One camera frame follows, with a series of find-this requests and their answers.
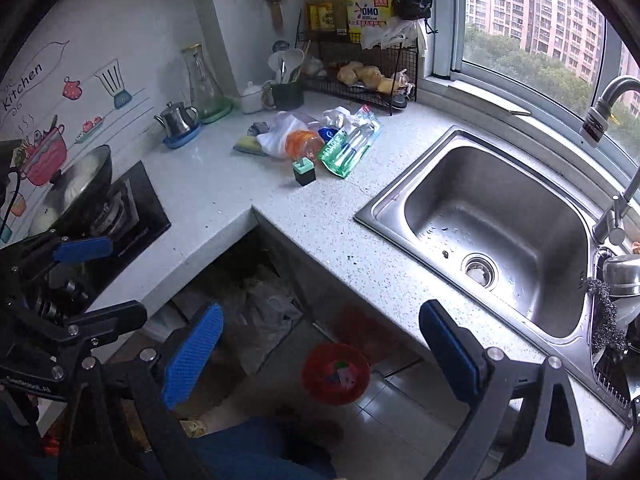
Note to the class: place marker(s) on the orange plastic wrapper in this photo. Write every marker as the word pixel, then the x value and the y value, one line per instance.
pixel 302 144

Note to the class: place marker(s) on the kitchen wall sticker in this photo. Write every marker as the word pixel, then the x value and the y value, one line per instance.
pixel 47 155

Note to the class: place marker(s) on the yellow sponge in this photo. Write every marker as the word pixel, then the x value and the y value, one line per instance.
pixel 247 146

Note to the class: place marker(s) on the steel drain rack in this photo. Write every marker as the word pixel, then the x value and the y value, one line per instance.
pixel 612 380

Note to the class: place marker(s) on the garlic bulb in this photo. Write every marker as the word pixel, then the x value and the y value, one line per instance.
pixel 312 66
pixel 404 82

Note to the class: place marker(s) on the steel ladle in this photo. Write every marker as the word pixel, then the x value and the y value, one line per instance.
pixel 280 46

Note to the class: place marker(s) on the grey cloth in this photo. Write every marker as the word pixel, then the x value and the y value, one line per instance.
pixel 257 128

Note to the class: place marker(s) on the black gas stove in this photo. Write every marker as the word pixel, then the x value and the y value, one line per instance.
pixel 142 210

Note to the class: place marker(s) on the green toothbrush package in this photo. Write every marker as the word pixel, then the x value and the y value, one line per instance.
pixel 347 152

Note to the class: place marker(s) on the dark green mug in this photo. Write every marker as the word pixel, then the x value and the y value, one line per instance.
pixel 287 96

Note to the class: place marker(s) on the white spatula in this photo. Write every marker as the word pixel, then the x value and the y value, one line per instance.
pixel 276 62

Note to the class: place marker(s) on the clear plastic bottle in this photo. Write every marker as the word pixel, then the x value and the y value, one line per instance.
pixel 277 135

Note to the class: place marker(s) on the steel wool scrubber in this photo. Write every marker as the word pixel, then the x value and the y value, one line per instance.
pixel 606 317

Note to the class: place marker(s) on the white plastic bag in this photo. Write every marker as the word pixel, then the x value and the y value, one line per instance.
pixel 387 35

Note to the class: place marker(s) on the steel oil pot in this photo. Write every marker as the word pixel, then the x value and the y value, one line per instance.
pixel 176 119

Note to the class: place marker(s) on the green tray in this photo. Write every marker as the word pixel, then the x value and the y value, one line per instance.
pixel 220 112

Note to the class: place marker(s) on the blue tissue pack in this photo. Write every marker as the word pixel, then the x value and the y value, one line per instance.
pixel 325 134

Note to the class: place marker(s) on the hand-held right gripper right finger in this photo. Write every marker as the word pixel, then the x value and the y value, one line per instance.
pixel 447 355

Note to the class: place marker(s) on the black plastic bag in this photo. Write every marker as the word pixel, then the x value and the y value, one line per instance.
pixel 410 2

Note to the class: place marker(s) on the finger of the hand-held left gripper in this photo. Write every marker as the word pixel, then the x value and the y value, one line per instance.
pixel 82 249
pixel 115 316

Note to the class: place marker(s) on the white sugar pot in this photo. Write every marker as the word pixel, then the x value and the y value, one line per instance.
pixel 251 100

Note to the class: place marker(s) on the oil bottle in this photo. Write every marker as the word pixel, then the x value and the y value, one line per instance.
pixel 312 12

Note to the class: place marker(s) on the black wok on stove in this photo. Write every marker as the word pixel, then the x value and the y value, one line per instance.
pixel 75 185

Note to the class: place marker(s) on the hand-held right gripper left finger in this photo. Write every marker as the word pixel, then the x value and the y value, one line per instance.
pixel 192 355

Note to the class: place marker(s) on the window frame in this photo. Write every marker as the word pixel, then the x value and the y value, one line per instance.
pixel 445 20

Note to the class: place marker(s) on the glass carafe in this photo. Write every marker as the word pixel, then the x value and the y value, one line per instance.
pixel 202 87

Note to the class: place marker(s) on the clear plastic bag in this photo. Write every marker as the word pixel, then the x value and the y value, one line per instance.
pixel 270 320

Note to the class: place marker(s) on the steel faucet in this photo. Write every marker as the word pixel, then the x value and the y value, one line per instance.
pixel 612 92

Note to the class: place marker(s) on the steel sink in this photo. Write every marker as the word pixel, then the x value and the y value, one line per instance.
pixel 495 230

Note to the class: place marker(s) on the small green black box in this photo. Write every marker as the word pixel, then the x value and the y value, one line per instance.
pixel 304 174

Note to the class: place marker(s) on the dark sauce bottle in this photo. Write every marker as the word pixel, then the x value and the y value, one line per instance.
pixel 341 10

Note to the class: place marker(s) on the red trash bin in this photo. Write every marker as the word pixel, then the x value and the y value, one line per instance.
pixel 332 375

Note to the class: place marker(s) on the person's blue trouser leg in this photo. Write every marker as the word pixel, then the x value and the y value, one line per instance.
pixel 260 450

